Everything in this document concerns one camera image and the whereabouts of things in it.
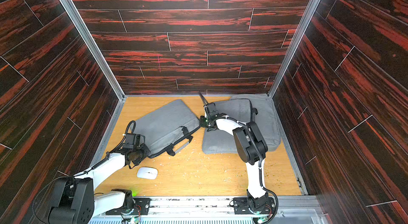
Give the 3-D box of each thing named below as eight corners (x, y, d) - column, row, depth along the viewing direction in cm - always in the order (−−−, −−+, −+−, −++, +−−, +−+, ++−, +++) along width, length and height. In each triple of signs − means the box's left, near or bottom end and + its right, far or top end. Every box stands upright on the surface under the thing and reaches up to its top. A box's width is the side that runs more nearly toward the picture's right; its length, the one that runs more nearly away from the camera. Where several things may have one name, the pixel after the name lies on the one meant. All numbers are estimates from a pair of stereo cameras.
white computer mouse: (136, 179, 84) (135, 177, 82) (139, 168, 88) (138, 166, 86) (157, 179, 84) (156, 177, 82) (159, 168, 88) (158, 166, 86)
